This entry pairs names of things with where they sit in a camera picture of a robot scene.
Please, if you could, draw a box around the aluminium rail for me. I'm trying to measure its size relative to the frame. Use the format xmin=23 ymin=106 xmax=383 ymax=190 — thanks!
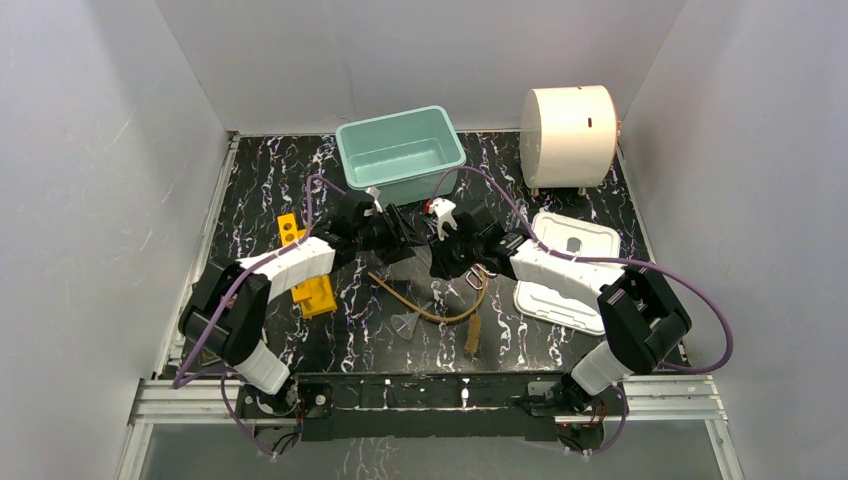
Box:
xmin=130 ymin=371 xmax=727 ymax=425

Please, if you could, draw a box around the clear plastic funnel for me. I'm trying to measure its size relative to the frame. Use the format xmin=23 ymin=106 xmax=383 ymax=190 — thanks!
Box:
xmin=389 ymin=302 xmax=433 ymax=341

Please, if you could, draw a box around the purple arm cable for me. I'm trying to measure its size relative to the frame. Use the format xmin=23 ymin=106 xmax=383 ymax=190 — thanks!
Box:
xmin=427 ymin=165 xmax=735 ymax=458
xmin=171 ymin=174 xmax=346 ymax=458

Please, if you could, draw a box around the tan test tube brush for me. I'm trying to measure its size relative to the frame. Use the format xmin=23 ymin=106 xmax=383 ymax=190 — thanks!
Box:
xmin=464 ymin=312 xmax=482 ymax=358

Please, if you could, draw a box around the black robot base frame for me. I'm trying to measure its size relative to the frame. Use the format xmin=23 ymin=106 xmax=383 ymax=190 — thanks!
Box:
xmin=236 ymin=371 xmax=624 ymax=448

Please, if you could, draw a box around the cream cylindrical drum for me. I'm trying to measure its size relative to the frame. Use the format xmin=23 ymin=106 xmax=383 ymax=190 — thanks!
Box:
xmin=519 ymin=85 xmax=619 ymax=189

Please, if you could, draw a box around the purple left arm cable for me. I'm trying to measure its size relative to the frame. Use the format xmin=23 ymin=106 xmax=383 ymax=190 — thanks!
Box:
xmin=171 ymin=174 xmax=346 ymax=458

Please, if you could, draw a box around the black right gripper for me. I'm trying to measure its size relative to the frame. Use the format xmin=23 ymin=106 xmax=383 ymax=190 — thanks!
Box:
xmin=427 ymin=224 xmax=482 ymax=282

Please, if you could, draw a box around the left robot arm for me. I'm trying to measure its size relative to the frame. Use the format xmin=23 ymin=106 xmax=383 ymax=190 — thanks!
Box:
xmin=178 ymin=190 xmax=426 ymax=416

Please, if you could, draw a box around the tan rubber tube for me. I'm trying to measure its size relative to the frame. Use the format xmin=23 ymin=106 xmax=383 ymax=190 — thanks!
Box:
xmin=367 ymin=268 xmax=490 ymax=325

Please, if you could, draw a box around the white plastic lid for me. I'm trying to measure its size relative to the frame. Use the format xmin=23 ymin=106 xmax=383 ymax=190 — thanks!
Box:
xmin=513 ymin=212 xmax=621 ymax=336

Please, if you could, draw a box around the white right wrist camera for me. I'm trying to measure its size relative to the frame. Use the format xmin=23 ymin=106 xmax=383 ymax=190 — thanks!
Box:
xmin=427 ymin=197 xmax=458 ymax=241

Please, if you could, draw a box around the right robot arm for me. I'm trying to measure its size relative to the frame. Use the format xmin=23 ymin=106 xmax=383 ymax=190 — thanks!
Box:
xmin=427 ymin=198 xmax=692 ymax=414

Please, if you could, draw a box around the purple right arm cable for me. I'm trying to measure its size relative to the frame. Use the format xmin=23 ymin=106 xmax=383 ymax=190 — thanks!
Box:
xmin=427 ymin=165 xmax=735 ymax=458

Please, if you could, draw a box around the yellow test tube rack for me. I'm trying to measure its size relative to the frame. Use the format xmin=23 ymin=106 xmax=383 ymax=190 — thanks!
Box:
xmin=277 ymin=213 xmax=337 ymax=319

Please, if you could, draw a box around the teal plastic bin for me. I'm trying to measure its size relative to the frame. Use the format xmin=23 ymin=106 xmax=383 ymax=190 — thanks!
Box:
xmin=335 ymin=105 xmax=467 ymax=206

